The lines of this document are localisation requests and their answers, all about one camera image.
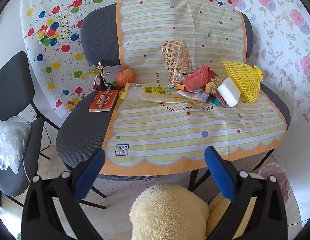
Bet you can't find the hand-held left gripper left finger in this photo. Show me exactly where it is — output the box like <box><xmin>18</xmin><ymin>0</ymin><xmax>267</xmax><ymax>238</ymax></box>
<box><xmin>21</xmin><ymin>148</ymin><xmax>107</xmax><ymax>240</ymax></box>

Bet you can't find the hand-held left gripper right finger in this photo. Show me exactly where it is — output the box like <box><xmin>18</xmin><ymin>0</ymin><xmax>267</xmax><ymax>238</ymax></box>
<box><xmin>204</xmin><ymin>145</ymin><xmax>288</xmax><ymax>240</ymax></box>

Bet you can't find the wide grey fabric chair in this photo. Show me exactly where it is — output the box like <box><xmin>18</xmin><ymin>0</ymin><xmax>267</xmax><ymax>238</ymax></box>
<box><xmin>55</xmin><ymin>4</ymin><xmax>291</xmax><ymax>208</ymax></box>

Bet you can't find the yellow striped dotted sheet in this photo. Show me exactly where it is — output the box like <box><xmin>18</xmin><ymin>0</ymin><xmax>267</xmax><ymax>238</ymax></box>
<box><xmin>99</xmin><ymin>0</ymin><xmax>288</xmax><ymax>175</ymax></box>

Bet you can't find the pink waste bin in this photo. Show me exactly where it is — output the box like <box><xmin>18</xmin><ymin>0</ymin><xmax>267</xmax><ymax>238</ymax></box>
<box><xmin>258</xmin><ymin>162</ymin><xmax>292</xmax><ymax>205</ymax></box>

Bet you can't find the orange notebook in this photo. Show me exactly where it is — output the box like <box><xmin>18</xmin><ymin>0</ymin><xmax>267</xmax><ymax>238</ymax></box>
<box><xmin>89</xmin><ymin>89</ymin><xmax>119</xmax><ymax>112</ymax></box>

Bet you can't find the yellow plush toy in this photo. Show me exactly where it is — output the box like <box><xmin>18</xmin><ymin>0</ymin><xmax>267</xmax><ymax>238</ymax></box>
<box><xmin>130</xmin><ymin>172</ymin><xmax>266</xmax><ymax>240</ymax></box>

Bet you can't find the silver pen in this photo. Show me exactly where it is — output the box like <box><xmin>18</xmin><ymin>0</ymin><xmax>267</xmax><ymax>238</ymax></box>
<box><xmin>98</xmin><ymin>85</ymin><xmax>112</xmax><ymax>110</ymax></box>

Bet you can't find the white foam block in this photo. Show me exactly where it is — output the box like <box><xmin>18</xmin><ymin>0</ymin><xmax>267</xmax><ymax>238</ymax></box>
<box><xmin>217</xmin><ymin>77</ymin><xmax>242</xmax><ymax>108</ymax></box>

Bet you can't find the crumpled white wrapper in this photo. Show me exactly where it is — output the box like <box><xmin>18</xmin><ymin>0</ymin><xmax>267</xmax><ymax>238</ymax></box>
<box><xmin>176</xmin><ymin>85</ymin><xmax>210</xmax><ymax>103</ymax></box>

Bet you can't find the colourful printed wrapper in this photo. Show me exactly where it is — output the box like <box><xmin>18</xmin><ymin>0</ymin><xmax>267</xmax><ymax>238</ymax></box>
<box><xmin>204</xmin><ymin>69</ymin><xmax>227</xmax><ymax>105</ymax></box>

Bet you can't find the pink rolled towel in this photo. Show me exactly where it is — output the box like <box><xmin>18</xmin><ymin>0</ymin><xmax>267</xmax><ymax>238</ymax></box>
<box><xmin>182</xmin><ymin>65</ymin><xmax>213</xmax><ymax>92</ymax></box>

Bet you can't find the yellow foam fruit net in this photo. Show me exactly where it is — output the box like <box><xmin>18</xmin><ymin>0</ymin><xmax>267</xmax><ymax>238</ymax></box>
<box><xmin>218</xmin><ymin>61</ymin><xmax>261</xmax><ymax>103</ymax></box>

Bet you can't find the clear packet with yellow label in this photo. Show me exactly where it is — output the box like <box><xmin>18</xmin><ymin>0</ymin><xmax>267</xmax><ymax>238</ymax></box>
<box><xmin>120</xmin><ymin>82</ymin><xmax>188</xmax><ymax>106</ymax></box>

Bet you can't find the clear plastic bag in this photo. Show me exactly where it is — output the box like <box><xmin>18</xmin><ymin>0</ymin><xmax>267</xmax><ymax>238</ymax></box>
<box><xmin>0</xmin><ymin>116</ymin><xmax>32</xmax><ymax>174</ymax></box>

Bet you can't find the red apple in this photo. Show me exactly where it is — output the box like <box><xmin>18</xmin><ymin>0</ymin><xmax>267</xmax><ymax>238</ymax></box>
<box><xmin>116</xmin><ymin>69</ymin><xmax>136</xmax><ymax>87</ymax></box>

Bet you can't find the gold figurine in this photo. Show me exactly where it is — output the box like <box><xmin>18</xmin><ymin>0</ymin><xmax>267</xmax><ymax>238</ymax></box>
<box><xmin>82</xmin><ymin>60</ymin><xmax>112</xmax><ymax>90</ymax></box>

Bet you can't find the yellow spiky ball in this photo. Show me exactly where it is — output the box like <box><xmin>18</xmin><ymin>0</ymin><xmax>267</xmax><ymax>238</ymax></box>
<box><xmin>253</xmin><ymin>65</ymin><xmax>265</xmax><ymax>82</ymax></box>

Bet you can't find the woven bamboo basket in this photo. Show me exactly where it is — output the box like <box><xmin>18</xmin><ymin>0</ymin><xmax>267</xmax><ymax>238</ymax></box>
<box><xmin>162</xmin><ymin>39</ymin><xmax>195</xmax><ymax>85</ymax></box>

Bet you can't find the balloon print sheet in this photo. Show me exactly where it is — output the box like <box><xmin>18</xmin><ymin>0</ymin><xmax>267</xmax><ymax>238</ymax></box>
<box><xmin>20</xmin><ymin>0</ymin><xmax>236</xmax><ymax>119</ymax></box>

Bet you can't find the small dark grey chair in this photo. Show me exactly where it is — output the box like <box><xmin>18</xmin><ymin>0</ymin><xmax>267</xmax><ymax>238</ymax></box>
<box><xmin>0</xmin><ymin>51</ymin><xmax>51</xmax><ymax>205</ymax></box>

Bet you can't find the black cable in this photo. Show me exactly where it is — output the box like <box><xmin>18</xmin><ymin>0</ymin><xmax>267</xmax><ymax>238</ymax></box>
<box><xmin>39</xmin><ymin>125</ymin><xmax>52</xmax><ymax>153</ymax></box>

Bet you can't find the floral wall cloth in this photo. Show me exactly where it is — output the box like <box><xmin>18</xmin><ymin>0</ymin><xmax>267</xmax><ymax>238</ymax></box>
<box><xmin>230</xmin><ymin>0</ymin><xmax>310</xmax><ymax>130</ymax></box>

